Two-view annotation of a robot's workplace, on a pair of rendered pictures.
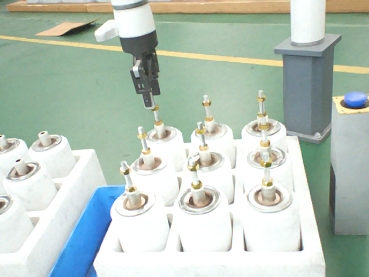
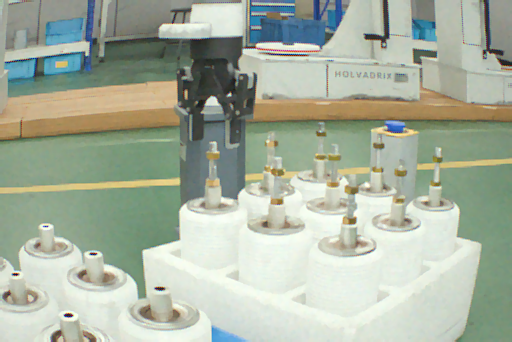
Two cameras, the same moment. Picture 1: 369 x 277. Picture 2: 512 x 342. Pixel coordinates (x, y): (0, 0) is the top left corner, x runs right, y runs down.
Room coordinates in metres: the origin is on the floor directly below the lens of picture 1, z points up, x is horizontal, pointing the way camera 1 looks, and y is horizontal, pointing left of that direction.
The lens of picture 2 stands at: (0.23, 0.88, 0.55)
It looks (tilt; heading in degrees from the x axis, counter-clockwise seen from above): 14 degrees down; 299
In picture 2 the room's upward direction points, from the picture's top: 1 degrees clockwise
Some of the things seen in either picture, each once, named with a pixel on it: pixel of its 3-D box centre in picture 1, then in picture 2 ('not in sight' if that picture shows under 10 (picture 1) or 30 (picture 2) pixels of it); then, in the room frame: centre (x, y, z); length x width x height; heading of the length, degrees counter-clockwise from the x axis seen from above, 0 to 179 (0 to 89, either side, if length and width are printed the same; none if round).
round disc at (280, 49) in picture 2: not in sight; (288, 48); (1.75, -2.13, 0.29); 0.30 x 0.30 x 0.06
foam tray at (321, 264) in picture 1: (216, 220); (324, 305); (0.62, -0.03, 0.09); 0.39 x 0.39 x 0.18; 76
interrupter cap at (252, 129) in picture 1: (263, 127); (319, 177); (0.71, -0.17, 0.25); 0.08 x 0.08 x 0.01
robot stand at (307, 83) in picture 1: (307, 88); (211, 176); (1.06, -0.41, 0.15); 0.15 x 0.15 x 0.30; 45
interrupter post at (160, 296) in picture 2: not in sight; (161, 303); (0.61, 0.39, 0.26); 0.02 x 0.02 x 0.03
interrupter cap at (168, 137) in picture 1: (161, 135); (212, 206); (0.77, 0.05, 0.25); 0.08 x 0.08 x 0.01
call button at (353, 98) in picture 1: (355, 100); (395, 127); (0.62, -0.33, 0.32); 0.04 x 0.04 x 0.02
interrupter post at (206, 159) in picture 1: (204, 156); (332, 197); (0.62, -0.03, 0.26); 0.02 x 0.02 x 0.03
